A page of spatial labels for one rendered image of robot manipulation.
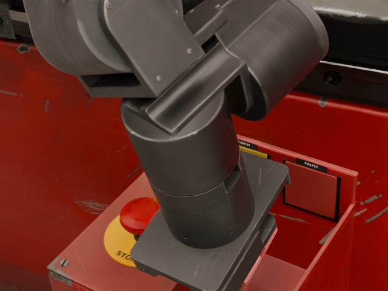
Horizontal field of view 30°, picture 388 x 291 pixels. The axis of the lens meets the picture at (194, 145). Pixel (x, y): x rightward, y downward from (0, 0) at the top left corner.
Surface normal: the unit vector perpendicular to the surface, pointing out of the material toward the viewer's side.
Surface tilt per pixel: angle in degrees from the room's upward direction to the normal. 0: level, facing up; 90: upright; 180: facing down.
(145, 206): 3
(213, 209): 98
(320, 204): 90
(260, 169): 14
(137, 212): 3
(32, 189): 90
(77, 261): 0
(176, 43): 64
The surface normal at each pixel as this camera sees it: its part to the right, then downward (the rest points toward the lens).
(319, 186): -0.54, 0.55
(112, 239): -0.07, -0.79
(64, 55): -0.60, 0.74
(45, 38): -0.80, 0.39
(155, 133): -0.22, -0.63
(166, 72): 0.52, 0.06
